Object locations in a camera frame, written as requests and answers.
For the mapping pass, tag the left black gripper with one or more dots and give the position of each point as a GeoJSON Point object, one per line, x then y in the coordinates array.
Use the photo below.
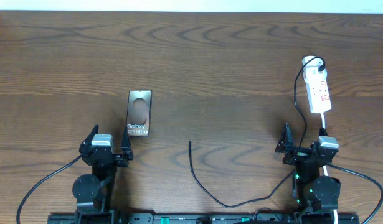
{"type": "Point", "coordinates": [126, 154]}

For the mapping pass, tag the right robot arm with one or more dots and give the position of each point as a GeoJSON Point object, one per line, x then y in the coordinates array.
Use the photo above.
{"type": "Point", "coordinates": [316, 194]}

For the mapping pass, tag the bronze Galaxy smartphone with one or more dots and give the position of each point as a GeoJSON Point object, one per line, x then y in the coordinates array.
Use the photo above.
{"type": "Point", "coordinates": [139, 113]}

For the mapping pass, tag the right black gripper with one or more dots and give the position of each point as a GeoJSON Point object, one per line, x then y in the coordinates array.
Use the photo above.
{"type": "Point", "coordinates": [285, 145]}

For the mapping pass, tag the white power strip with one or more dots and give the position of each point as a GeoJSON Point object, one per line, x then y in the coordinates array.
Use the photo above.
{"type": "Point", "coordinates": [317, 90]}

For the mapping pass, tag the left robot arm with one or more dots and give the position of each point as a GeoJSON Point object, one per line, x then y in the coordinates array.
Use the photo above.
{"type": "Point", "coordinates": [93, 192]}

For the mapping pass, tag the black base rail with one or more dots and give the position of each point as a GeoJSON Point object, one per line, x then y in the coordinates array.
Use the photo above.
{"type": "Point", "coordinates": [147, 218]}

